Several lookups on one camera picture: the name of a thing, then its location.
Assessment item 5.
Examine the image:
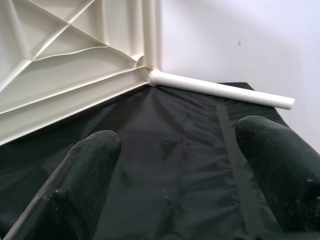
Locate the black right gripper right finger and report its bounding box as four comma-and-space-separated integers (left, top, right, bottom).
234, 115, 320, 232

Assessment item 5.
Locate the white plastic table top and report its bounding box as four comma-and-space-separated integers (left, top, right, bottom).
0, 0, 161, 146

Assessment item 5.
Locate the black table cloth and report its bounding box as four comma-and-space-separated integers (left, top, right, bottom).
0, 81, 320, 240

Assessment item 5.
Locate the white plastic table leg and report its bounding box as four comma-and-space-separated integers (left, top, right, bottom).
149, 69, 296, 111

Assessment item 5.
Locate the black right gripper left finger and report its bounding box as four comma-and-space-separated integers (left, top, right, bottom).
3, 129, 122, 240

